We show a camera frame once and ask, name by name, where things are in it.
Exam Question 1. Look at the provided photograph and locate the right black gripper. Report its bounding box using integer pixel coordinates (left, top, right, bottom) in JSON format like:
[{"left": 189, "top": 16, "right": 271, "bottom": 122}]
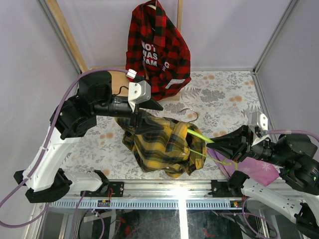
[{"left": 205, "top": 122, "right": 290, "bottom": 165}]

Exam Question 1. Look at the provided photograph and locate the yellow plaid flannel shirt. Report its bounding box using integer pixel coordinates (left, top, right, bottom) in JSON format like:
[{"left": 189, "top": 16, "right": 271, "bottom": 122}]
[{"left": 115, "top": 114, "right": 207, "bottom": 178}]

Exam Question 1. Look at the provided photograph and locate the lime green wire hanger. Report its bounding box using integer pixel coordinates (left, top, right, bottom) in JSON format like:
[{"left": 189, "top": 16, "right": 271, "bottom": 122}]
[{"left": 179, "top": 109, "right": 239, "bottom": 171}]

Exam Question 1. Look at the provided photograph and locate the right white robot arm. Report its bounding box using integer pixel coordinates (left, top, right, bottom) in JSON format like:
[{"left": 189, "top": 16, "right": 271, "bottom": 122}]
[{"left": 206, "top": 125, "right": 319, "bottom": 239}]

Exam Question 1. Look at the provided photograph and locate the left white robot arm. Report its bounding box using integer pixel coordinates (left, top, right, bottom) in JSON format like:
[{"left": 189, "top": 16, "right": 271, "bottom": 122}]
[{"left": 14, "top": 68, "right": 163, "bottom": 203}]

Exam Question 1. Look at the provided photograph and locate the red black plaid shirt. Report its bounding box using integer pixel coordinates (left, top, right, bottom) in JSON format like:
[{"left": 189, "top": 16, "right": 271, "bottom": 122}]
[{"left": 126, "top": 0, "right": 191, "bottom": 101}]

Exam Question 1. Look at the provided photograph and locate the purple cloth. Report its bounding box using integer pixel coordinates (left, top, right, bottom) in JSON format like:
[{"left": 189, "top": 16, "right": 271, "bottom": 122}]
[{"left": 207, "top": 148, "right": 279, "bottom": 186}]

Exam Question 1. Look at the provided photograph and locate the wooden clothes rack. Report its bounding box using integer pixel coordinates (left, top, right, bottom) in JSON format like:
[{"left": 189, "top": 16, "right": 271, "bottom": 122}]
[{"left": 46, "top": 0, "right": 184, "bottom": 102}]

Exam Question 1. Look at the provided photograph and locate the floral patterned table mat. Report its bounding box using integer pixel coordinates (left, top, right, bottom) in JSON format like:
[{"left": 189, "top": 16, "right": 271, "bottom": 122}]
[{"left": 61, "top": 71, "right": 261, "bottom": 180}]

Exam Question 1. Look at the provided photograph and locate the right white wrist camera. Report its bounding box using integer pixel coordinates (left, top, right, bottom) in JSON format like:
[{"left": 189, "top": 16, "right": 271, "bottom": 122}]
[{"left": 248, "top": 111, "right": 268, "bottom": 137}]

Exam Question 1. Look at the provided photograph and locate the aluminium front rail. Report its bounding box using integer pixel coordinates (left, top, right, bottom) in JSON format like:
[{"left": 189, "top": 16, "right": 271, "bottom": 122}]
[{"left": 50, "top": 180, "right": 243, "bottom": 210}]

